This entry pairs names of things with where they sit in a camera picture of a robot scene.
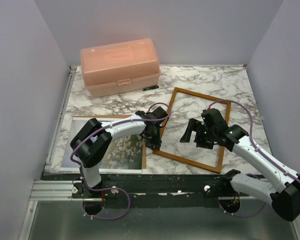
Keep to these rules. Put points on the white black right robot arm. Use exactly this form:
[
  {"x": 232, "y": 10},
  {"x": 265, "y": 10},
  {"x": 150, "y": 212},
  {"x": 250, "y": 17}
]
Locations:
[{"x": 282, "y": 188}]

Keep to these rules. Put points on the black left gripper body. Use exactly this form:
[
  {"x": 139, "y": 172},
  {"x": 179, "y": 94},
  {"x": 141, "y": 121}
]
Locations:
[{"x": 153, "y": 139}]

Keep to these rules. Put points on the brown wooden picture frame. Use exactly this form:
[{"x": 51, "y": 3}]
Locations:
[{"x": 184, "y": 160}]

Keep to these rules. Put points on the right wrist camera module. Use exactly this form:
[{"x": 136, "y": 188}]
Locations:
[{"x": 214, "y": 120}]

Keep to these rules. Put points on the pink plastic storage box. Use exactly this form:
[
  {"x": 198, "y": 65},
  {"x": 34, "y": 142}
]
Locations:
[{"x": 120, "y": 67}]

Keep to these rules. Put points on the black robot mounting base rail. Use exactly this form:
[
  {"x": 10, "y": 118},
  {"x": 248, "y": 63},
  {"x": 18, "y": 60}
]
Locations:
[{"x": 118, "y": 191}]

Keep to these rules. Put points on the black green marker pen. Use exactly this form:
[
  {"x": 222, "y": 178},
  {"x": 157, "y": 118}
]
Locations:
[{"x": 151, "y": 88}]

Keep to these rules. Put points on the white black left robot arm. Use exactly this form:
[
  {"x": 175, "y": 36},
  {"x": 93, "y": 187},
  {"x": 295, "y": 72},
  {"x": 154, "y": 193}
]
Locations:
[{"x": 91, "y": 143}]

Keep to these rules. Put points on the brown frame backing board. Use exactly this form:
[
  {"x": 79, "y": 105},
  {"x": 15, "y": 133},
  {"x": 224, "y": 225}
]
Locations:
[{"x": 127, "y": 153}]

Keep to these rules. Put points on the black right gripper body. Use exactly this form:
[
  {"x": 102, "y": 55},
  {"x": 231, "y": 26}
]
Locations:
[{"x": 205, "y": 137}]

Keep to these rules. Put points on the flower field photo print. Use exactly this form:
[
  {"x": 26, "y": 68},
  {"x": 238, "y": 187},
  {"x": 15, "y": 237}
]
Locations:
[{"x": 68, "y": 166}]

